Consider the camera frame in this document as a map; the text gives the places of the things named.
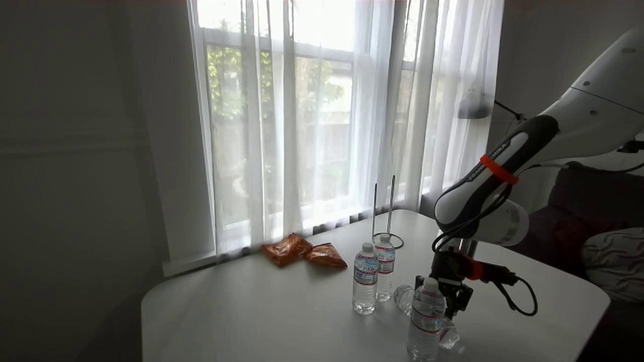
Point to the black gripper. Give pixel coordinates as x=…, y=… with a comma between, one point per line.
x=455, y=290

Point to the clear plastic water bottle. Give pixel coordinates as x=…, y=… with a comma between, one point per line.
x=426, y=324
x=365, y=278
x=405, y=301
x=384, y=264

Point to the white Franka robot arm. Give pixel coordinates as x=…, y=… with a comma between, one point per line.
x=604, y=94

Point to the orange chip bag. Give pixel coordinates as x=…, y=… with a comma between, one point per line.
x=287, y=250
x=327, y=255

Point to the dark maroon cushion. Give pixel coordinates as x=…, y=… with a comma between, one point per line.
x=565, y=243

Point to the dark sofa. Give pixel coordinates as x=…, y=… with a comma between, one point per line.
x=590, y=202

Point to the light patterned pillow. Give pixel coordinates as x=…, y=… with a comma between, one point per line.
x=617, y=262

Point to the white framed window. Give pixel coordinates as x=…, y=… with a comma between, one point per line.
x=323, y=101

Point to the sheer white curtain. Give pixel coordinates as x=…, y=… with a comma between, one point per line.
x=269, y=133

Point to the black wrist camera orange mount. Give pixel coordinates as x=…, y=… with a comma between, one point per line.
x=449, y=267

